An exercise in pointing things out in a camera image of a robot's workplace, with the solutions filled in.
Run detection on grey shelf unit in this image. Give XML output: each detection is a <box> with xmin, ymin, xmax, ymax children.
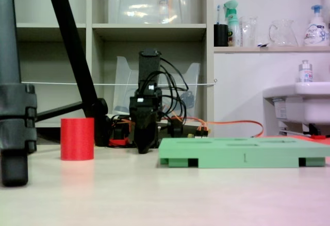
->
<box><xmin>11</xmin><ymin>0</ymin><xmax>215</xmax><ymax>129</ymax></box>

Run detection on white cord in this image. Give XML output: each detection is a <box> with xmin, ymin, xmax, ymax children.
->
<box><xmin>20</xmin><ymin>78</ymin><xmax>218</xmax><ymax>87</ymax></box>

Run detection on small clear pump bottle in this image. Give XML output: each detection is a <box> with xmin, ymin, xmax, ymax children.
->
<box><xmin>298</xmin><ymin>59</ymin><xmax>314</xmax><ymax>84</ymax></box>

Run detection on glass pitcher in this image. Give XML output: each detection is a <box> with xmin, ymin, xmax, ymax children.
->
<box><xmin>268</xmin><ymin>19</ymin><xmax>299</xmax><ymax>47</ymax></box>

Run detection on clear plastic storage box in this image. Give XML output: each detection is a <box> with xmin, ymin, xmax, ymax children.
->
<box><xmin>107</xmin><ymin>0</ymin><xmax>193</xmax><ymax>24</ymax></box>

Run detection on beige wall ledge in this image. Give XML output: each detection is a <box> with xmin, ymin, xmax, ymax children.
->
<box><xmin>213</xmin><ymin>45</ymin><xmax>330</xmax><ymax>54</ymax></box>

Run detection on red table clamp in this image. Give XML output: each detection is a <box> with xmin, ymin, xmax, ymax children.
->
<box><xmin>108</xmin><ymin>137</ymin><xmax>130</xmax><ymax>147</ymax></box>

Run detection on black servo wires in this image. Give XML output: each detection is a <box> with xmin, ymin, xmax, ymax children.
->
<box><xmin>144</xmin><ymin>57</ymin><xmax>191</xmax><ymax>120</ymax></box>

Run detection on clear plastic document tray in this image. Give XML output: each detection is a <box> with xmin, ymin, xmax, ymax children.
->
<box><xmin>112</xmin><ymin>55</ymin><xmax>202</xmax><ymax>119</ymax></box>

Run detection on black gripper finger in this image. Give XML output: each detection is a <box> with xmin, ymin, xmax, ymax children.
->
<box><xmin>145</xmin><ymin>112</ymin><xmax>159</xmax><ymax>149</ymax></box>
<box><xmin>131</xmin><ymin>111</ymin><xmax>151</xmax><ymax>155</ymax></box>

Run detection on glass measuring cup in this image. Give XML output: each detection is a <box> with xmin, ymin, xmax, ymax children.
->
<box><xmin>239</xmin><ymin>16</ymin><xmax>258</xmax><ymax>47</ymax></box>

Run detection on green spray bottle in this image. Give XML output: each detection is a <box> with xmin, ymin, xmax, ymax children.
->
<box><xmin>223</xmin><ymin>0</ymin><xmax>241</xmax><ymax>47</ymax></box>

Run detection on orange cable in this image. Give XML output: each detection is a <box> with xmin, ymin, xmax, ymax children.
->
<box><xmin>177</xmin><ymin>117</ymin><xmax>265</xmax><ymax>138</ymax></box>

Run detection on white blue foam soap bottle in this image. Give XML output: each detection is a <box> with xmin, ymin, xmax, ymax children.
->
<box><xmin>303</xmin><ymin>4</ymin><xmax>330</xmax><ymax>47</ymax></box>

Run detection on green shape sorter board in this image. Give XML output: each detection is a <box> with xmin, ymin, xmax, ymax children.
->
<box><xmin>158</xmin><ymin>137</ymin><xmax>330</xmax><ymax>169</ymax></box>

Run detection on circuit board with wires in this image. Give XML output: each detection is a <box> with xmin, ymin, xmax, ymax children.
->
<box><xmin>187</xmin><ymin>124</ymin><xmax>211</xmax><ymax>138</ymax></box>

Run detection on black tripod brace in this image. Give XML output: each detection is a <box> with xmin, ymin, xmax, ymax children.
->
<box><xmin>36</xmin><ymin>101</ymin><xmax>84</xmax><ymax>123</ymax></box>

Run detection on thick dark tripod leg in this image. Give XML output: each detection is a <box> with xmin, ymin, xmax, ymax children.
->
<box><xmin>0</xmin><ymin>0</ymin><xmax>37</xmax><ymax>187</ymax></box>

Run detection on white sink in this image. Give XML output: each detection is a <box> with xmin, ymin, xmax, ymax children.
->
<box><xmin>262</xmin><ymin>81</ymin><xmax>330</xmax><ymax>132</ymax></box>

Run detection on black cup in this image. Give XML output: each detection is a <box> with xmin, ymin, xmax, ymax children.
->
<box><xmin>213</xmin><ymin>24</ymin><xmax>229</xmax><ymax>47</ymax></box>

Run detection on red cylinder block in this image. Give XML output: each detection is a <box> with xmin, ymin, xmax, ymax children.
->
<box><xmin>60</xmin><ymin>117</ymin><xmax>95</xmax><ymax>162</ymax></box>

